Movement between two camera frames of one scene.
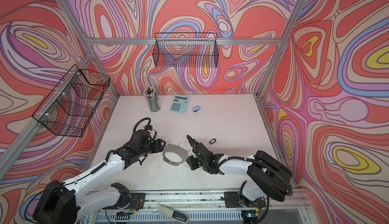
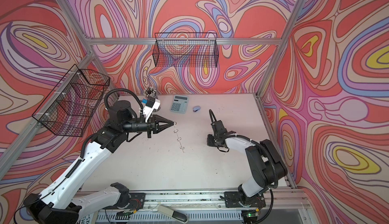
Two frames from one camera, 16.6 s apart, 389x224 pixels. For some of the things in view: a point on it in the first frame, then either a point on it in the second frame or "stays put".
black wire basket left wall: x=68 y=111 stays put
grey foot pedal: x=176 y=215 stays put
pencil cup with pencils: x=150 y=94 stays put
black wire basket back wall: x=186 y=49 stays put
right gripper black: x=192 y=164 -> x=210 y=143
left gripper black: x=158 y=147 -> x=152 y=125
